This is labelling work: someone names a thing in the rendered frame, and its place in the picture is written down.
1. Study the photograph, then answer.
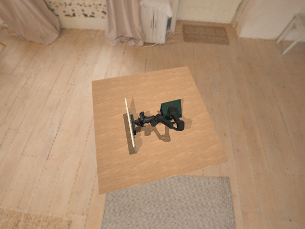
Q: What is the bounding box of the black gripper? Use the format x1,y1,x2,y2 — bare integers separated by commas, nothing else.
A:
133,114,149,127

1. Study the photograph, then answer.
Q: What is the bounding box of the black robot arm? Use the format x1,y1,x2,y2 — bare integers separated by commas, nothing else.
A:
140,107,185,131

